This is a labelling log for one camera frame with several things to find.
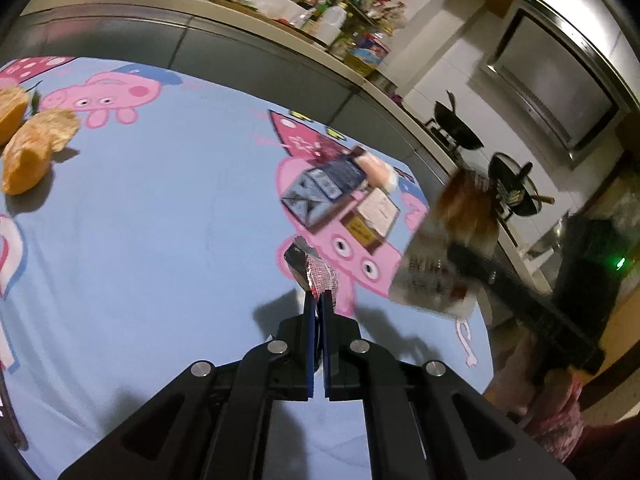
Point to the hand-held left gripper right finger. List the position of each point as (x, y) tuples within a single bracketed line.
[(327, 345)]

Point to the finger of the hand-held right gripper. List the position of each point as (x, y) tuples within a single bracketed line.
[(500, 282)]

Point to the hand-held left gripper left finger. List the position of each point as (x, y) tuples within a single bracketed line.
[(312, 345)]

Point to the white and orange snack packet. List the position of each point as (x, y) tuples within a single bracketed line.
[(430, 260)]

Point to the silver and red foil wrapper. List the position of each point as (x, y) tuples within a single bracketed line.
[(315, 270)]

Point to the person's right forearm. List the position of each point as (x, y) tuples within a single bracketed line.
[(557, 420)]

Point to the person's right hand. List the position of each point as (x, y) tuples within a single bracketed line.
[(510, 375)]

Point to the black wok with glass lid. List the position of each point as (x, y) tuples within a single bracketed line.
[(517, 190)]

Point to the yellow box with white label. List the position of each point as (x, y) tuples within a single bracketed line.
[(375, 212)]

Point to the flattened blue carton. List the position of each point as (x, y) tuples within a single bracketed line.
[(320, 190)]

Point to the gas stove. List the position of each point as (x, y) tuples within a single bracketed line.
[(442, 136)]

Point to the black frying pan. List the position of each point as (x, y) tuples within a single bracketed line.
[(457, 127)]

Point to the pink and white plastic cup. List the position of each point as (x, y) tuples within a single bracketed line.
[(377, 170)]

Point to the blue cartoon pig tablecloth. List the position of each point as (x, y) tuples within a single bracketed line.
[(175, 240)]

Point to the steel range hood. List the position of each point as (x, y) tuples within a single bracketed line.
[(555, 80)]

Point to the large cooking oil bottle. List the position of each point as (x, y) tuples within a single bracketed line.
[(367, 55)]

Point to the pile of food packets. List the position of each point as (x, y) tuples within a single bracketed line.
[(380, 5)]

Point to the white plastic jug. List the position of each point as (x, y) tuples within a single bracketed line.
[(331, 25)]

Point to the orange peel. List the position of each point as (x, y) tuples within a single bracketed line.
[(35, 150), (15, 112)]

